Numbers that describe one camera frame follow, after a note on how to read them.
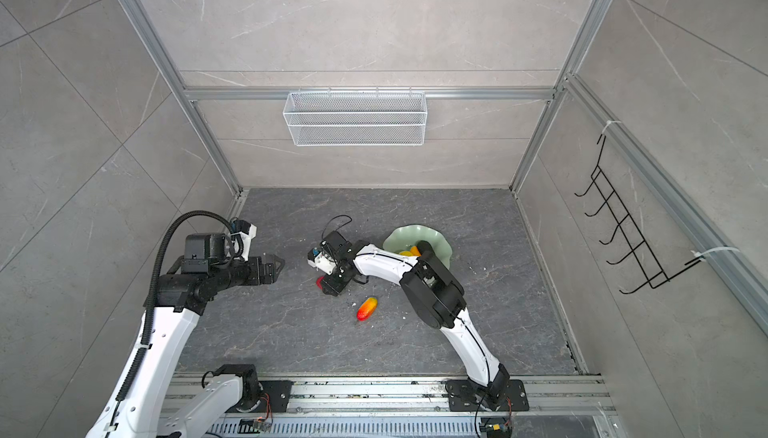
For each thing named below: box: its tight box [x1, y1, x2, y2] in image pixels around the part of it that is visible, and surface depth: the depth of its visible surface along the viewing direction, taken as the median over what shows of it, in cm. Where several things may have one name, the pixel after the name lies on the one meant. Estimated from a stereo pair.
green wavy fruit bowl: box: [383, 224, 453, 269], surface depth 103 cm
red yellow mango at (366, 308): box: [356, 296, 379, 322], surface depth 87 cm
